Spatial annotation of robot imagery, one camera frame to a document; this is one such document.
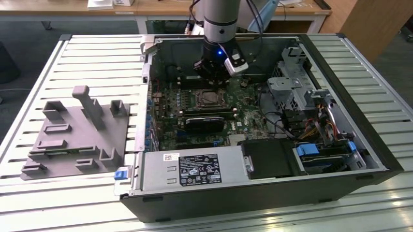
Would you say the blue disk carrier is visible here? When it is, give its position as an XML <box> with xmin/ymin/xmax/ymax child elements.
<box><xmin>295</xmin><ymin>143</ymin><xmax>319</xmax><ymax>158</ymax></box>

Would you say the grey plastic parts rack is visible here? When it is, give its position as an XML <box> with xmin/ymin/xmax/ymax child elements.
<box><xmin>18</xmin><ymin>85</ymin><xmax>130</xmax><ymax>181</ymax></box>

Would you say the large white box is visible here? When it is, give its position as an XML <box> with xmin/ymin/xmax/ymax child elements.
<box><xmin>86</xmin><ymin>0</ymin><xmax>113</xmax><ymax>10</ymax></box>

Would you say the metal socket cover frame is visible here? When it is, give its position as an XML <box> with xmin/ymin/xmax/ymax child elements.
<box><xmin>192</xmin><ymin>88</ymin><xmax>228</xmax><ymax>108</ymax></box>

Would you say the silver finned chipset heatsink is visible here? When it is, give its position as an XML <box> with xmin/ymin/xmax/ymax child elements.
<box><xmin>227</xmin><ymin>134</ymin><xmax>247</xmax><ymax>146</ymax></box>

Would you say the black ribbed cable holder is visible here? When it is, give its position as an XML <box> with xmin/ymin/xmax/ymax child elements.
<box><xmin>280</xmin><ymin>108</ymin><xmax>311</xmax><ymax>140</ymax></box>

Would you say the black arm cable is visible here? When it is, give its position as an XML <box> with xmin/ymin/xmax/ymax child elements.
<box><xmin>244</xmin><ymin>0</ymin><xmax>268</xmax><ymax>64</ymax></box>

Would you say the black data cable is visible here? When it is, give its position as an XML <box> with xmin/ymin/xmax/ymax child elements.
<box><xmin>261</xmin><ymin>111</ymin><xmax>292</xmax><ymax>141</ymax></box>

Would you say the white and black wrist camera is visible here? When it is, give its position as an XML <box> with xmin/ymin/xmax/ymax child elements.
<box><xmin>223</xmin><ymin>50</ymin><xmax>248</xmax><ymax>73</ymax></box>

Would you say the wooden desk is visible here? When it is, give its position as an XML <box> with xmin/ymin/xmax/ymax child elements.
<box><xmin>0</xmin><ymin>0</ymin><xmax>332</xmax><ymax>34</ymax></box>

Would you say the green motherboard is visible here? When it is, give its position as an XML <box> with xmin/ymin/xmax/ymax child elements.
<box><xmin>146</xmin><ymin>76</ymin><xmax>275</xmax><ymax>152</ymax></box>

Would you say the black plastic shroud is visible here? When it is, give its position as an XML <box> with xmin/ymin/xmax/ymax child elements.
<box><xmin>239</xmin><ymin>139</ymin><xmax>305</xmax><ymax>180</ymax></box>

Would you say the black expansion slot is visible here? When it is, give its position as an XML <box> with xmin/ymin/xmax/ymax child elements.
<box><xmin>176</xmin><ymin>143</ymin><xmax>213</xmax><ymax>149</ymax></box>

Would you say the coloured power wire bundle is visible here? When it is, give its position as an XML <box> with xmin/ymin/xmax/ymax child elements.
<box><xmin>297</xmin><ymin>103</ymin><xmax>341</xmax><ymax>146</ymax></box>

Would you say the silver power supply, black label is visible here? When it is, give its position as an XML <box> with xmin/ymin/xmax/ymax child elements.
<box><xmin>137</xmin><ymin>146</ymin><xmax>251</xmax><ymax>194</ymax></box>

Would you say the silver CPU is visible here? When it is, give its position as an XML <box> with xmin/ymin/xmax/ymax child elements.
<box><xmin>200</xmin><ymin>91</ymin><xmax>220</xmax><ymax>104</ymax></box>

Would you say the wooden cabinet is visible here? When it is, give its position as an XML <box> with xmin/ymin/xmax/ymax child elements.
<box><xmin>320</xmin><ymin>0</ymin><xmax>413</xmax><ymax>64</ymax></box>

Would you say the silver metal drive cage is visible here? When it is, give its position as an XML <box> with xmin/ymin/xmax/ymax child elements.
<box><xmin>264</xmin><ymin>46</ymin><xmax>335</xmax><ymax>116</ymax></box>

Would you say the blue case latch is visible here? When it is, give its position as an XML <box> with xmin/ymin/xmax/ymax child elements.
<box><xmin>113</xmin><ymin>166</ymin><xmax>134</xmax><ymax>181</ymax></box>

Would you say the black chair base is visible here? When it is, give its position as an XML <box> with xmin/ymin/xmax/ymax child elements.
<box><xmin>398</xmin><ymin>24</ymin><xmax>413</xmax><ymax>43</ymax></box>

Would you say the black graphics card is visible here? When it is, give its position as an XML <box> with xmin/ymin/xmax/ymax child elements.
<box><xmin>180</xmin><ymin>115</ymin><xmax>225</xmax><ymax>133</ymax></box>

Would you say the black and grey PC case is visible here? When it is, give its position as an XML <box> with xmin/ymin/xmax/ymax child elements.
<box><xmin>112</xmin><ymin>32</ymin><xmax>406</xmax><ymax>224</ymax></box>

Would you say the green RAM stick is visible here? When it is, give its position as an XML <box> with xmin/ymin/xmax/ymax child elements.
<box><xmin>43</xmin><ymin>149</ymin><xmax>81</xmax><ymax>155</ymax></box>

